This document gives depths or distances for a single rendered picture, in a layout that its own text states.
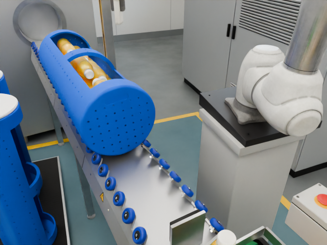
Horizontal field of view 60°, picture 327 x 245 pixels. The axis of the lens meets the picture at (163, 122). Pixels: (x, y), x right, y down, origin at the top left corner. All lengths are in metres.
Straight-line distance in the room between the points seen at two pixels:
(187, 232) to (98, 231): 1.36
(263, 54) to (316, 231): 0.59
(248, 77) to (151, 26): 5.10
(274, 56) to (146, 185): 0.63
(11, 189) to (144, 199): 0.76
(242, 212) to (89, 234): 1.09
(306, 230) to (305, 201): 0.07
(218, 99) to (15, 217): 1.14
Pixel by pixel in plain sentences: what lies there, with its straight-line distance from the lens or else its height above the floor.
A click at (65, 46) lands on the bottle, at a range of 1.60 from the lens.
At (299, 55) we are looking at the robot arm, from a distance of 0.91.
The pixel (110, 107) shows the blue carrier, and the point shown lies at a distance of 0.97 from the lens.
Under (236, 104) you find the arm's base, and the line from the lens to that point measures 1.19.
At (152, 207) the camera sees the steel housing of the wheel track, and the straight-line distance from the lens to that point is 0.93.
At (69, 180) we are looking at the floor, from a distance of 2.48.
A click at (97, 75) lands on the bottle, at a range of 1.32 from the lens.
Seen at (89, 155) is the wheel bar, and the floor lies 0.93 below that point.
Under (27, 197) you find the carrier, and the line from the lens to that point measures 1.58.
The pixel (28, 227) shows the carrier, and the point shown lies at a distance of 1.71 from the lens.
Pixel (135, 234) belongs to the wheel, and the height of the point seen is 0.96.
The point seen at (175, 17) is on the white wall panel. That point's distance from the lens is 6.25.
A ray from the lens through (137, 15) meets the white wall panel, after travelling 5.95.
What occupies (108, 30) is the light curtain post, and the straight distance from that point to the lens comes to 2.00.
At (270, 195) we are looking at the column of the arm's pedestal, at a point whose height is 0.66.
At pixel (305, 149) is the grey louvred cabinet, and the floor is 0.29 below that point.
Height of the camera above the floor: 1.62
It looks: 32 degrees down
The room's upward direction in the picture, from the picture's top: straight up
